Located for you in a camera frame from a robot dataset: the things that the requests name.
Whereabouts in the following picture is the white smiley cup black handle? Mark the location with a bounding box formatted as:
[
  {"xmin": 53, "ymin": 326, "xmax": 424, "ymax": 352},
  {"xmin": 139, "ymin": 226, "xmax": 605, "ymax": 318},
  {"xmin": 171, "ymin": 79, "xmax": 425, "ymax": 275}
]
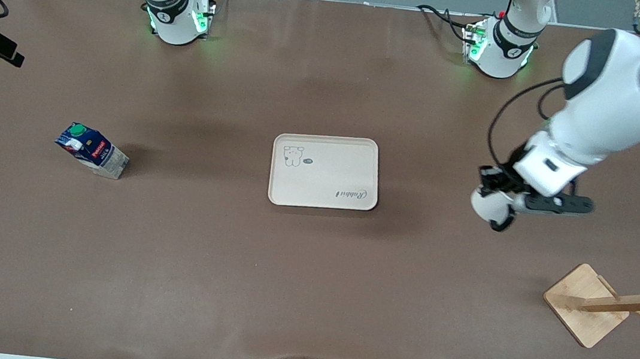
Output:
[{"xmin": 467, "ymin": 184, "xmax": 520, "ymax": 234}]

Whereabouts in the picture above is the blue and white milk carton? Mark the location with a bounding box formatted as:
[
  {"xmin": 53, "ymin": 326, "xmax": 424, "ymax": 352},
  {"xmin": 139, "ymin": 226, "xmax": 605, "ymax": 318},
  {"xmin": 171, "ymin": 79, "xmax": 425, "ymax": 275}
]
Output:
[{"xmin": 51, "ymin": 120, "xmax": 134, "ymax": 181}]

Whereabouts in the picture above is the cream tray with bear print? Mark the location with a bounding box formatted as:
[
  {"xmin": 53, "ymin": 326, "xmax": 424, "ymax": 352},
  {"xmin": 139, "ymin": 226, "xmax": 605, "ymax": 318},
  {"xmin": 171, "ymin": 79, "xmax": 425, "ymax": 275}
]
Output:
[{"xmin": 266, "ymin": 128, "xmax": 385, "ymax": 217}]

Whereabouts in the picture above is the wooden mug tree stand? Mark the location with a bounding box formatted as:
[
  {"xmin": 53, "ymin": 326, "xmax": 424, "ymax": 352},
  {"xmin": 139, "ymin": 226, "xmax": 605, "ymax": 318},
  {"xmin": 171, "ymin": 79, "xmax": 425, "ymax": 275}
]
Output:
[{"xmin": 538, "ymin": 252, "xmax": 640, "ymax": 355}]

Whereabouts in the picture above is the black left arm wrist cable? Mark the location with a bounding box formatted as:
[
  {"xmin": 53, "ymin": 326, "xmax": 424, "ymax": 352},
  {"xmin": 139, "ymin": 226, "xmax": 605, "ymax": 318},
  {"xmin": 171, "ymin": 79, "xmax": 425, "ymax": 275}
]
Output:
[{"xmin": 483, "ymin": 70, "xmax": 568, "ymax": 178}]

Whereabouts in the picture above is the black left arm base cable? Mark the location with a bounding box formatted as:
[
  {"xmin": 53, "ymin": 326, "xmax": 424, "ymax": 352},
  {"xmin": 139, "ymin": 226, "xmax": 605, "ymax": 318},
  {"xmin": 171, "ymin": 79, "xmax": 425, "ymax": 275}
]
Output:
[{"xmin": 412, "ymin": 3, "xmax": 477, "ymax": 45}]

